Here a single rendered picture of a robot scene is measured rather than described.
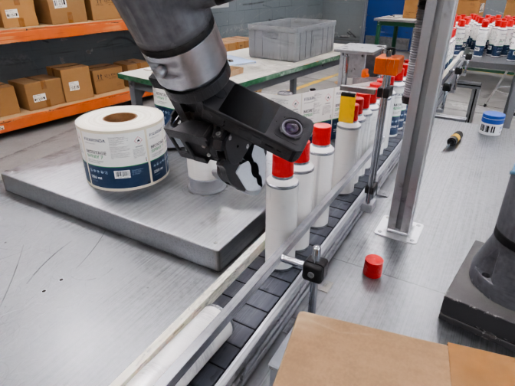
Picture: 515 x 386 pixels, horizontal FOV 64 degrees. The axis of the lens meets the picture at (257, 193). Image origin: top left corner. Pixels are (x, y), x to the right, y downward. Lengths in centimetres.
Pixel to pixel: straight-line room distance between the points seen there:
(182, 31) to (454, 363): 31
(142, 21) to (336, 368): 29
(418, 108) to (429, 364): 62
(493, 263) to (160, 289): 55
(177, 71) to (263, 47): 264
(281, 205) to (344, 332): 38
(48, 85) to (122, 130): 363
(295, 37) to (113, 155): 209
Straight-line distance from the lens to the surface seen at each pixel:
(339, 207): 90
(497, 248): 74
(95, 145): 98
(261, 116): 43
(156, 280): 79
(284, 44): 293
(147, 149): 98
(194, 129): 47
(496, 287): 74
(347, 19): 940
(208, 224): 84
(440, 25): 80
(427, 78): 83
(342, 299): 75
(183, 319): 59
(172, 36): 38
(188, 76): 40
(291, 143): 42
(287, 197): 63
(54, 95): 460
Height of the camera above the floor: 132
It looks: 28 degrees down
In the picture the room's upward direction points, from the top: straight up
